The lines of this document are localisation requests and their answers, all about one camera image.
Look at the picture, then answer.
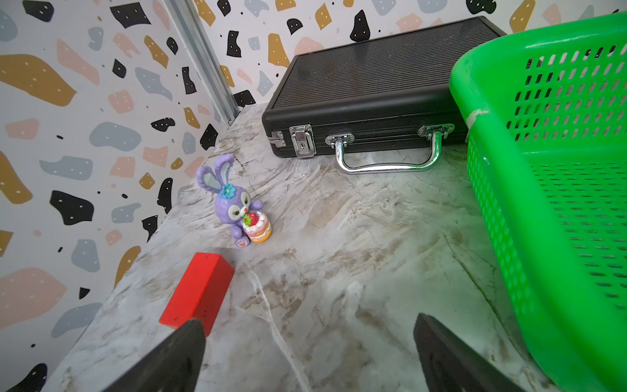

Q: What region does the aluminium corner post left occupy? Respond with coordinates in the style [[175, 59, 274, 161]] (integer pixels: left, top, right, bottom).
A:
[[165, 0, 240, 127]]

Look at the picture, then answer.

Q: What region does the red rectangular block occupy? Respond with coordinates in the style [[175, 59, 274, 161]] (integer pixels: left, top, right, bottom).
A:
[[159, 253, 234, 337]]

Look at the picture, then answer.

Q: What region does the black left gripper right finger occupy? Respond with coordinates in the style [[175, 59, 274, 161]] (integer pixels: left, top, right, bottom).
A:
[[413, 313, 522, 391]]

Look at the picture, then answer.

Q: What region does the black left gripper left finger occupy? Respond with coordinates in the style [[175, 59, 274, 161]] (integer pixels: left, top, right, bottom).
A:
[[106, 318, 206, 391]]

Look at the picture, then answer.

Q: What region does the black hard carry case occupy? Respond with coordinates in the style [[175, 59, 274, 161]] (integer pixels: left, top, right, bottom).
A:
[[262, 16, 503, 174]]

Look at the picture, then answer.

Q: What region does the green plastic basket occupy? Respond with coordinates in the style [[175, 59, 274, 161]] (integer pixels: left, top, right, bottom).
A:
[[450, 12, 626, 391]]

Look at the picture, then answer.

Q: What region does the purple bunny toy figurine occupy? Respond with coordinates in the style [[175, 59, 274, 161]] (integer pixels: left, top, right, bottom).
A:
[[195, 154, 273, 248]]

